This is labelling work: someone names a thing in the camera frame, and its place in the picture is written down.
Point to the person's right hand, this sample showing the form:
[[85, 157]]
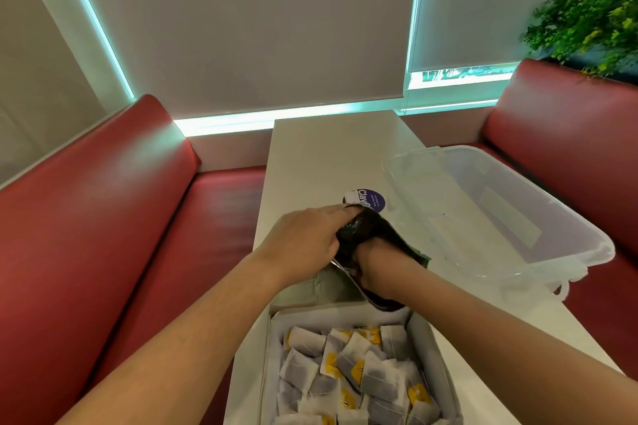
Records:
[[386, 265]]

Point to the person's left hand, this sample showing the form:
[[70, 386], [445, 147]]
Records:
[[294, 245]]

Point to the person's left fingers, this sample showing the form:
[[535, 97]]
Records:
[[333, 213]]

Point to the dark foil bag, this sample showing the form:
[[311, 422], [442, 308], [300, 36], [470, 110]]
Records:
[[366, 226]]

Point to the person's left forearm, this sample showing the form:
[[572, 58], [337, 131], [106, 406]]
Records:
[[189, 340]]

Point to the person's right forearm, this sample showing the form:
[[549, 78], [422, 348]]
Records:
[[498, 350]]

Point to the round purple sticker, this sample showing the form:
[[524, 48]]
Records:
[[371, 198]]

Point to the white cardboard box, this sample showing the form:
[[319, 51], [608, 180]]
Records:
[[433, 340]]

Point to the pile of tea bags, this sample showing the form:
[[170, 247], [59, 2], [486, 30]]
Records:
[[359, 375]]

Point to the clear plastic storage container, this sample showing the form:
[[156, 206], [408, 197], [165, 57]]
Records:
[[498, 220]]

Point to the window glass strip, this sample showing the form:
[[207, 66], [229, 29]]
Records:
[[461, 75]]

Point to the wide white roller blind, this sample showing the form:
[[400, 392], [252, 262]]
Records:
[[249, 26]]

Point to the red padded bench seat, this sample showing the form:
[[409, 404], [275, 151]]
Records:
[[568, 141], [99, 240]]

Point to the narrow white roller blind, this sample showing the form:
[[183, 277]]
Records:
[[478, 1]]

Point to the green leafy plant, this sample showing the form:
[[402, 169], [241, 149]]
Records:
[[593, 21]]

